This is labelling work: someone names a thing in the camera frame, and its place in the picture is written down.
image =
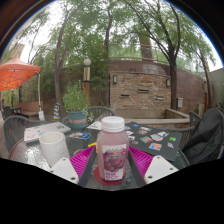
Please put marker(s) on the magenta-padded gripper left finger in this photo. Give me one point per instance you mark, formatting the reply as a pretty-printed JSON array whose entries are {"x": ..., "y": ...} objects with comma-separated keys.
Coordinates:
[{"x": 63, "y": 170}]

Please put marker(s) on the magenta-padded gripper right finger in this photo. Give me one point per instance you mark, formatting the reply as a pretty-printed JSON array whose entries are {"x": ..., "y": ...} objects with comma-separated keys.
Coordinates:
[{"x": 161, "y": 168}]

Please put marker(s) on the pink juice bottle white cap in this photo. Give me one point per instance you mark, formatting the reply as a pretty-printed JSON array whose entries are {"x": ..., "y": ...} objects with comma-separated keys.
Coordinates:
[{"x": 112, "y": 153}]

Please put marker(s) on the white cup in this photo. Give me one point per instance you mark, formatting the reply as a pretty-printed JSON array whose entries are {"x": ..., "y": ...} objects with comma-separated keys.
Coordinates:
[{"x": 53, "y": 150}]

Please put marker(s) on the black laptop with stickers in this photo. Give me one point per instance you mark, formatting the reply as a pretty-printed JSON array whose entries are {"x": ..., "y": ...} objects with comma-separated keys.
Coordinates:
[{"x": 153, "y": 140}]

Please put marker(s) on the colourful sticker card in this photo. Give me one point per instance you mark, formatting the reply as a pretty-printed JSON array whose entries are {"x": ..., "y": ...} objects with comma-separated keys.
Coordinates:
[{"x": 80, "y": 135}]

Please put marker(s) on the yellow sticker card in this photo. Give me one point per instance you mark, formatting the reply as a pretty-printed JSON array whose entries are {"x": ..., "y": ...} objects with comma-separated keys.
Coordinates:
[{"x": 92, "y": 144}]

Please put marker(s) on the silver laptop with stickers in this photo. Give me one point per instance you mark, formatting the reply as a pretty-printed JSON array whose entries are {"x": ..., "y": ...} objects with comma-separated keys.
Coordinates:
[{"x": 46, "y": 130}]

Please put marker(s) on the flat round red coaster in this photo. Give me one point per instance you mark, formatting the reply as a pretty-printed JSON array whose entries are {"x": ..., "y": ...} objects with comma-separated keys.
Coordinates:
[{"x": 110, "y": 183}]

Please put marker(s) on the white sticker sheet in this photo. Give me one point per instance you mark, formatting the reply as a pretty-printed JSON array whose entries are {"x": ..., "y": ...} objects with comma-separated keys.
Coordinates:
[{"x": 95, "y": 126}]

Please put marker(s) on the blue yellow striped cone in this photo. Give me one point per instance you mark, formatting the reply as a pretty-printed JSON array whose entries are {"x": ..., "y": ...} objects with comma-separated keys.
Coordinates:
[{"x": 56, "y": 111}]

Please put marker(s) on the green plant in blue pot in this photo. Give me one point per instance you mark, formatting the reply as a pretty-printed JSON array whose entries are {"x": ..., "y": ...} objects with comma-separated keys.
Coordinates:
[{"x": 76, "y": 103}]

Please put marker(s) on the green leafy tree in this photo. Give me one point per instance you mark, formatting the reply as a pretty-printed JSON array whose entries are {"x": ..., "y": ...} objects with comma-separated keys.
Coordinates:
[
  {"x": 58, "y": 83},
  {"x": 107, "y": 36},
  {"x": 173, "y": 88},
  {"x": 206, "y": 83}
]

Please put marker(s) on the orange patio umbrella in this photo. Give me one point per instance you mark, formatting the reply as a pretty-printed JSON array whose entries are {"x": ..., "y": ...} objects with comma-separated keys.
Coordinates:
[{"x": 16, "y": 73}]

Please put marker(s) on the grey wall box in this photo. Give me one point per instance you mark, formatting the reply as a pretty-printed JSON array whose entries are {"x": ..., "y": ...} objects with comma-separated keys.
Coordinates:
[{"x": 180, "y": 102}]

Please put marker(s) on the black wall lamp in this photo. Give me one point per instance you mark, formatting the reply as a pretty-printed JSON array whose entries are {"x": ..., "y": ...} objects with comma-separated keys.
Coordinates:
[
  {"x": 168, "y": 83},
  {"x": 115, "y": 79}
]

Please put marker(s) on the globe lamp post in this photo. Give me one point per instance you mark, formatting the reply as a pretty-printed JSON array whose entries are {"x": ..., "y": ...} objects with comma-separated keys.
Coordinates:
[{"x": 87, "y": 80}]

